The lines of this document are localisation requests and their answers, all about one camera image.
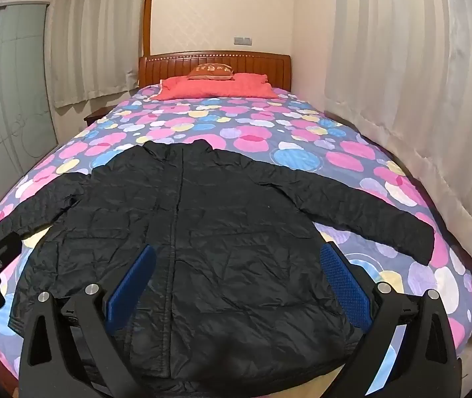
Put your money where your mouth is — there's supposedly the red pillow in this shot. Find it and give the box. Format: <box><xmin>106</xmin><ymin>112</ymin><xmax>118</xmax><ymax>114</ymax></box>
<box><xmin>153</xmin><ymin>72</ymin><xmax>280</xmax><ymax>101</ymax></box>

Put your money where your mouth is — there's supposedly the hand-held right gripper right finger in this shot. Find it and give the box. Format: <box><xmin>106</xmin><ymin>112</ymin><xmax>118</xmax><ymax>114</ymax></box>
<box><xmin>319</xmin><ymin>242</ymin><xmax>465</xmax><ymax>398</ymax></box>

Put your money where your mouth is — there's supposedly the floral dotted bed blanket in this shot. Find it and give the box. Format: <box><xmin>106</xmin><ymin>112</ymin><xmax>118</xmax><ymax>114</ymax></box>
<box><xmin>0</xmin><ymin>84</ymin><xmax>472</xmax><ymax>398</ymax></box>

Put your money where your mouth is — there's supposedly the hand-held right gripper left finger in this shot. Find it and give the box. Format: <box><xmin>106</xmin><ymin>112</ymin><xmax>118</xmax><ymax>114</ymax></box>
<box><xmin>19</xmin><ymin>244</ymin><xmax>156</xmax><ymax>398</ymax></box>

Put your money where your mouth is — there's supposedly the black puffer jacket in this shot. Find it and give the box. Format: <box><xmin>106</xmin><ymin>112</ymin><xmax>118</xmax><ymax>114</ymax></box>
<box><xmin>0</xmin><ymin>138</ymin><xmax>436</xmax><ymax>387</ymax></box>

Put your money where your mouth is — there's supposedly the wooden nightstand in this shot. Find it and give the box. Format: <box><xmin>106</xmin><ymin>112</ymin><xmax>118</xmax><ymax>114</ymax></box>
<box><xmin>84</xmin><ymin>106</ymin><xmax>114</xmax><ymax>125</ymax></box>

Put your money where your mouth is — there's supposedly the wooden bed headboard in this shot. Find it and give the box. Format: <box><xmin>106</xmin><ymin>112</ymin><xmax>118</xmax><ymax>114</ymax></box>
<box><xmin>138</xmin><ymin>51</ymin><xmax>292</xmax><ymax>93</ymax></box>

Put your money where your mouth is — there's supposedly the tall wooden wall post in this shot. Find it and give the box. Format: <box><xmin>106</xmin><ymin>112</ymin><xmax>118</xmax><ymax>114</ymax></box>
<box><xmin>143</xmin><ymin>0</ymin><xmax>156</xmax><ymax>57</ymax></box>

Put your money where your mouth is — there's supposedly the small orange cushion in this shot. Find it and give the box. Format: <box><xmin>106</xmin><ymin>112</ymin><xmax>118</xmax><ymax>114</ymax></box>
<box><xmin>188</xmin><ymin>65</ymin><xmax>235</xmax><ymax>81</ymax></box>

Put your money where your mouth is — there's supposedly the frosted glass wardrobe door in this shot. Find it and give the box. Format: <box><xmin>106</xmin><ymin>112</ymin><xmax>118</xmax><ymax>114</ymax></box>
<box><xmin>0</xmin><ymin>3</ymin><xmax>59</xmax><ymax>227</ymax></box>

